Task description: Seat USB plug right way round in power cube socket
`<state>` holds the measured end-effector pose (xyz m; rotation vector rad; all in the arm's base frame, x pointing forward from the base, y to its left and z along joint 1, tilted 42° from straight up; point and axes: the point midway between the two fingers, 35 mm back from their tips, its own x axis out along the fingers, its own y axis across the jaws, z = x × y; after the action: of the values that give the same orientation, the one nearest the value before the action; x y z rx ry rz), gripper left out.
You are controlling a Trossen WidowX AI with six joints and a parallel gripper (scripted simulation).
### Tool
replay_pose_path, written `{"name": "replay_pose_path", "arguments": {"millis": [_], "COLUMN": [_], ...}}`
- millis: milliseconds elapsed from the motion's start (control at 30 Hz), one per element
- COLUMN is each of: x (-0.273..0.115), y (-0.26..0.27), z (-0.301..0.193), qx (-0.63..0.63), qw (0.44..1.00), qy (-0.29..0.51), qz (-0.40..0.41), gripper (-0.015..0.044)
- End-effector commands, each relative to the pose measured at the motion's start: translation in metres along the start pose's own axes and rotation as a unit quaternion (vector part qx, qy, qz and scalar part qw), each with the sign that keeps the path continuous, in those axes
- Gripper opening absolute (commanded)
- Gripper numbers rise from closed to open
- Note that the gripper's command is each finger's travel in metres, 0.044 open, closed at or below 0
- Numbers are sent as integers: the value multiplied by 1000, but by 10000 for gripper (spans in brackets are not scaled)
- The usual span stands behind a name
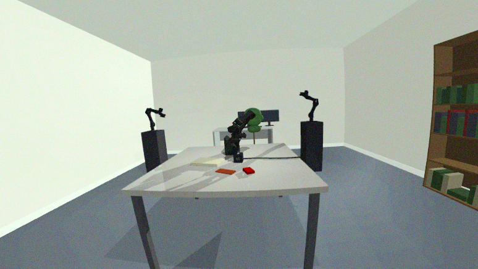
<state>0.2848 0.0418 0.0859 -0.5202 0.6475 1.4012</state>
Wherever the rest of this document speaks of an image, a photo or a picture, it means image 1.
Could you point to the red rectangular block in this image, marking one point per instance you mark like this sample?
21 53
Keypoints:
248 170

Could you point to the orange rectangular block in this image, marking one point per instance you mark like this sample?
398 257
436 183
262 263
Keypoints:
221 170

